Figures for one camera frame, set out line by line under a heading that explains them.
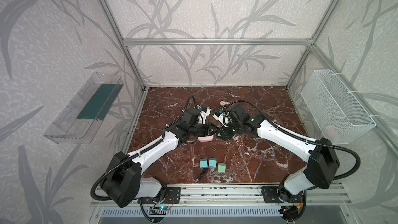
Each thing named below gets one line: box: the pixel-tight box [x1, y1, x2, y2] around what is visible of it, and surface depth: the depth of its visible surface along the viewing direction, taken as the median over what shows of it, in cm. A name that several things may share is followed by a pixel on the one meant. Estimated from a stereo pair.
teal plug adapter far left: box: [199, 158, 208, 169], surface depth 84 cm
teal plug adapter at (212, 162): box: [208, 157, 218, 168], surface depth 84 cm
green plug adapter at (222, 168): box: [217, 162, 227, 174], surface depth 82 cm
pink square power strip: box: [197, 134, 215, 143], surface depth 93 cm
